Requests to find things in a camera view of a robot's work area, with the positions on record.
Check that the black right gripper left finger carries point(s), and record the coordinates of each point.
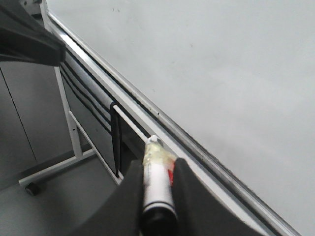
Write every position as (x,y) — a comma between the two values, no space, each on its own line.
(120,214)

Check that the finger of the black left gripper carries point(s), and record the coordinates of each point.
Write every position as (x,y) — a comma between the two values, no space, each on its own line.
(23,39)

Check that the black caster wheel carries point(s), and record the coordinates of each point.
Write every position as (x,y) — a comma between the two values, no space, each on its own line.
(32,189)

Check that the red round magnet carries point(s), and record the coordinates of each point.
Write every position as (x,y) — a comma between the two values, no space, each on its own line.
(171,175)

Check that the white black dry-erase marker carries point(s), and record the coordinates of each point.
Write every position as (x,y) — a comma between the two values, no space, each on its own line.
(158,217)

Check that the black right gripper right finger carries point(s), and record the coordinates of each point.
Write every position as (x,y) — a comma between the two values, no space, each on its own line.
(199,212)

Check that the white whiteboard with aluminium ledge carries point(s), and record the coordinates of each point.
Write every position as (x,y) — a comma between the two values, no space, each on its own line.
(238,76)

